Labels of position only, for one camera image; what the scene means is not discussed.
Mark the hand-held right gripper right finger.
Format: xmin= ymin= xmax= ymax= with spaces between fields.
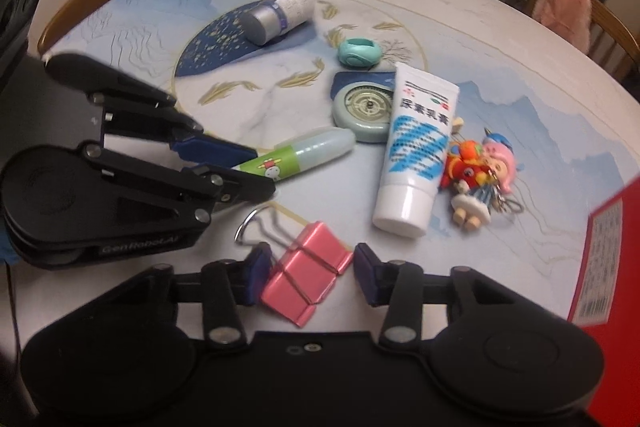
xmin=353 ymin=243 xmax=548 ymax=352

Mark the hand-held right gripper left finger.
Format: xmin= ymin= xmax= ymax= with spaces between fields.
xmin=107 ymin=242 xmax=274 ymax=352

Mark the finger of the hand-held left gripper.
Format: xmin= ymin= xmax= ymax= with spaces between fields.
xmin=81 ymin=143 xmax=277 ymax=240
xmin=44 ymin=52 xmax=259 ymax=164

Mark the green glue stick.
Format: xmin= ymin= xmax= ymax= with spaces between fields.
xmin=234 ymin=127 xmax=357 ymax=184

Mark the white blue cream tube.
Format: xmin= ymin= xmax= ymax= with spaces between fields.
xmin=372 ymin=61 xmax=461 ymax=239

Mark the red figure keychain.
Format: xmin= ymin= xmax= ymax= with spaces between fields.
xmin=442 ymin=139 xmax=490 ymax=208

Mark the silver capped small bottle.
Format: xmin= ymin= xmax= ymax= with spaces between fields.
xmin=242 ymin=0 xmax=314 ymax=46

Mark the round grey tape dispenser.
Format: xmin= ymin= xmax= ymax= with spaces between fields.
xmin=332 ymin=81 xmax=394 ymax=144

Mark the pink haired doll keychain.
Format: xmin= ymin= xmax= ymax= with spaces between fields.
xmin=451 ymin=129 xmax=524 ymax=231

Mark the red cardboard box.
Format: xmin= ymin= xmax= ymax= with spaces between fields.
xmin=566 ymin=176 xmax=640 ymax=427

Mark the person's left forearm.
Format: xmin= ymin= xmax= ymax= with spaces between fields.
xmin=0 ymin=231 xmax=19 ymax=266

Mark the pink cloth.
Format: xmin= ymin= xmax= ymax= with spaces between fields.
xmin=532 ymin=0 xmax=594 ymax=53

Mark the wooden slat back chair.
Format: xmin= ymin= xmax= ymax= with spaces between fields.
xmin=525 ymin=0 xmax=640 ymax=84

